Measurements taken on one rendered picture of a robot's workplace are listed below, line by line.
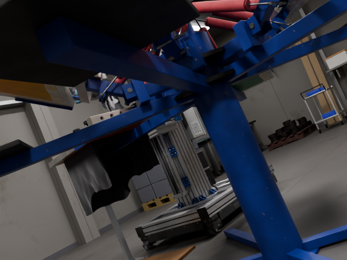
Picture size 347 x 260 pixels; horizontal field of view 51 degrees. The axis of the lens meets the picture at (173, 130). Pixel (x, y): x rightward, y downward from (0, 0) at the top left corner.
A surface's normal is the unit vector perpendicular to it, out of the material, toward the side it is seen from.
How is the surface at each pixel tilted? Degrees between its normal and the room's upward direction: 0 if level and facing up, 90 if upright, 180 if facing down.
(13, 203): 90
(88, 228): 90
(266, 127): 90
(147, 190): 90
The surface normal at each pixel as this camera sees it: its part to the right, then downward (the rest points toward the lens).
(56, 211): 0.69, -0.36
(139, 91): 0.16, -0.16
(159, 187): -0.59, 0.18
